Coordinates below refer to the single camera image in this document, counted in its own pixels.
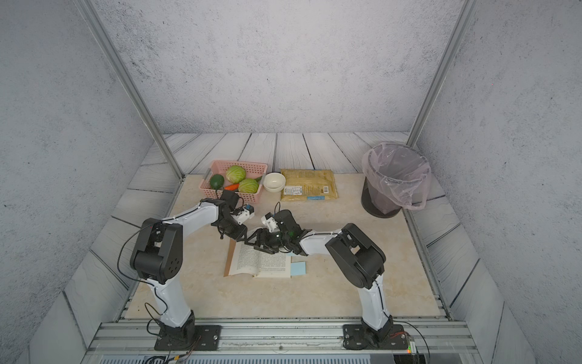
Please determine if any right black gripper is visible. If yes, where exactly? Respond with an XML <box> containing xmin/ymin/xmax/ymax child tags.
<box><xmin>243</xmin><ymin>228</ymin><xmax>291</xmax><ymax>255</ymax></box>

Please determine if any brown black paperback book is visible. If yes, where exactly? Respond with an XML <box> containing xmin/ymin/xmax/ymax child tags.
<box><xmin>224</xmin><ymin>240</ymin><xmax>291</xmax><ymax>278</ymax></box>

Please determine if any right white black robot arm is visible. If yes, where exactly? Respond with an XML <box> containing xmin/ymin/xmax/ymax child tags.
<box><xmin>241</xmin><ymin>223</ymin><xmax>393</xmax><ymax>350</ymax></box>

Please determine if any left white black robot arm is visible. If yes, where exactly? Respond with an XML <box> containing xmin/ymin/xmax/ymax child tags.
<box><xmin>130</xmin><ymin>191</ymin><xmax>254</xmax><ymax>351</ymax></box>

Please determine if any lower blue sticky note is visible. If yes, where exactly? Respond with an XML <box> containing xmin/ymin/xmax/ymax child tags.
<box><xmin>290</xmin><ymin>262</ymin><xmax>307</xmax><ymax>277</ymax></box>

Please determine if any front green cabbage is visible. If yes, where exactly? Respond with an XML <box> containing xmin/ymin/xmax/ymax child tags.
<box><xmin>237</xmin><ymin>178</ymin><xmax>259</xmax><ymax>194</ymax></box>

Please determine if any green cabbage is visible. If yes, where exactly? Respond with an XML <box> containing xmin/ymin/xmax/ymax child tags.
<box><xmin>225</xmin><ymin>165</ymin><xmax>246</xmax><ymax>184</ymax></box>
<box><xmin>237</xmin><ymin>178</ymin><xmax>259</xmax><ymax>194</ymax></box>

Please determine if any dark green avocado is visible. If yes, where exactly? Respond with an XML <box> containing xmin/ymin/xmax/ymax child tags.
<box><xmin>209</xmin><ymin>174</ymin><xmax>225</xmax><ymax>190</ymax></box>

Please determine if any pink plastic basket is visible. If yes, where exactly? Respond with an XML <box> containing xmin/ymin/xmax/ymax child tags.
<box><xmin>199</xmin><ymin>159</ymin><xmax>268</xmax><ymax>203</ymax></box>

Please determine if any back green cabbage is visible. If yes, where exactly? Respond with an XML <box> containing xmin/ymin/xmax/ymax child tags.
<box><xmin>225</xmin><ymin>165</ymin><xmax>246</xmax><ymax>184</ymax></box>

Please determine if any white ceramic bowl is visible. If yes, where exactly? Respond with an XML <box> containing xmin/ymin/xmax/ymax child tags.
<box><xmin>263</xmin><ymin>172</ymin><xmax>286</xmax><ymax>193</ymax></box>

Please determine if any yellow grain bag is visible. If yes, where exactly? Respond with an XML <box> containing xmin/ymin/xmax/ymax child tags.
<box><xmin>280</xmin><ymin>169</ymin><xmax>338</xmax><ymax>202</ymax></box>

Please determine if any black trash bin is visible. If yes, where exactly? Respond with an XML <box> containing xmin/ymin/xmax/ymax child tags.
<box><xmin>361</xmin><ymin>178</ymin><xmax>402</xmax><ymax>218</ymax></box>

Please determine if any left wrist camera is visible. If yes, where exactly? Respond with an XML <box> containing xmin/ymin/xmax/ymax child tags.
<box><xmin>232</xmin><ymin>204</ymin><xmax>255</xmax><ymax>225</ymax></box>

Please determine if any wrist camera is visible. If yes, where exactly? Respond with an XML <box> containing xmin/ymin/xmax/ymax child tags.
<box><xmin>261</xmin><ymin>209</ymin><xmax>302</xmax><ymax>235</ymax></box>
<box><xmin>232</xmin><ymin>204</ymin><xmax>255</xmax><ymax>225</ymax></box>

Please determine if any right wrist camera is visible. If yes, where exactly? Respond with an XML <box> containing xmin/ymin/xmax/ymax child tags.
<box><xmin>261</xmin><ymin>209</ymin><xmax>302</xmax><ymax>235</ymax></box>

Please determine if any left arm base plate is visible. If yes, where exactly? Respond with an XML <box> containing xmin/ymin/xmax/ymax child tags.
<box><xmin>154</xmin><ymin>325</ymin><xmax>222</xmax><ymax>351</ymax></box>

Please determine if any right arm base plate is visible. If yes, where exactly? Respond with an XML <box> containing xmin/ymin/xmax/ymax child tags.
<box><xmin>343</xmin><ymin>324</ymin><xmax>410</xmax><ymax>351</ymax></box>

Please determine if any aluminium mounting rail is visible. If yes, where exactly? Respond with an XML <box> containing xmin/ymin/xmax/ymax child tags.
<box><xmin>82</xmin><ymin>317</ymin><xmax>483</xmax><ymax>363</ymax></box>

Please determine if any left aluminium frame post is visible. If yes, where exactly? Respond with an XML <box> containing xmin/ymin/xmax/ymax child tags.
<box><xmin>74</xmin><ymin>0</ymin><xmax>185</xmax><ymax>181</ymax></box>

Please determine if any aluminium frame post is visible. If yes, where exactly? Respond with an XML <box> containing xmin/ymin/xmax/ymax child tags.
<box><xmin>74</xmin><ymin>0</ymin><xmax>185</xmax><ymax>181</ymax></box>
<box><xmin>406</xmin><ymin>0</ymin><xmax>477</xmax><ymax>147</ymax></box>

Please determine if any right aluminium frame post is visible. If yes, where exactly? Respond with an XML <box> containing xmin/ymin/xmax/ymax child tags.
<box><xmin>406</xmin><ymin>0</ymin><xmax>477</xmax><ymax>147</ymax></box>

